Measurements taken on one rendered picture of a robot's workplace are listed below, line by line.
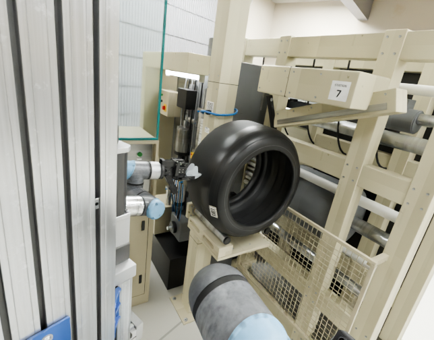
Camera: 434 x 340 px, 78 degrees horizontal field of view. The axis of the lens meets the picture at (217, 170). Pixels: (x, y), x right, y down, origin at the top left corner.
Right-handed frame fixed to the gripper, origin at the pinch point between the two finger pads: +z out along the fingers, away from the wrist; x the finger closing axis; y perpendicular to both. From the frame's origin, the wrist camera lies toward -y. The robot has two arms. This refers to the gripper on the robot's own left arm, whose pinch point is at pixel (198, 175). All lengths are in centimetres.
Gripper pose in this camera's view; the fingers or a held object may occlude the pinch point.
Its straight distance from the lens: 125.3
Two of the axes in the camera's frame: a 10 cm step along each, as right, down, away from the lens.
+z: 8.3, 0.3, 5.6
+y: 2.2, -9.3, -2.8
